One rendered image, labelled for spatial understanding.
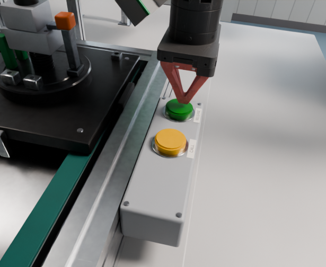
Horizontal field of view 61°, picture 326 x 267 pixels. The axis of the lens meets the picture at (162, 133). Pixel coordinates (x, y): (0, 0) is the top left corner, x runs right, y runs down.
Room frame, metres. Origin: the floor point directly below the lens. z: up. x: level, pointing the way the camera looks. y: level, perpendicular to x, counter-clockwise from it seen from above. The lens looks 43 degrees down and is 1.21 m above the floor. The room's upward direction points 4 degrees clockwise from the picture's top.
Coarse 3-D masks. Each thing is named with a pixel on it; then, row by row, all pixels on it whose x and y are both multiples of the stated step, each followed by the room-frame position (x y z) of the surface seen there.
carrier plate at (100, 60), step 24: (96, 72) 0.40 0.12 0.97; (120, 72) 0.40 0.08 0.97; (0, 96) 0.31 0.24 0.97; (96, 96) 0.33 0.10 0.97; (120, 96) 0.35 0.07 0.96; (0, 120) 0.26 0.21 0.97; (24, 120) 0.27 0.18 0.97; (48, 120) 0.27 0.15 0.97; (72, 120) 0.27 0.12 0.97; (96, 120) 0.28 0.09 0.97; (48, 144) 0.24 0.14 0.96; (72, 144) 0.24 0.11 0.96
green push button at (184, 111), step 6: (168, 102) 0.33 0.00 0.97; (174, 102) 0.33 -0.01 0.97; (168, 108) 0.31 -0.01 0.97; (174, 108) 0.31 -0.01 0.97; (180, 108) 0.32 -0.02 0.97; (186, 108) 0.32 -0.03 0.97; (192, 108) 0.32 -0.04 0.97; (168, 114) 0.31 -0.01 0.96; (174, 114) 0.30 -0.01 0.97; (180, 114) 0.30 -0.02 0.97; (186, 114) 0.30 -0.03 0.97
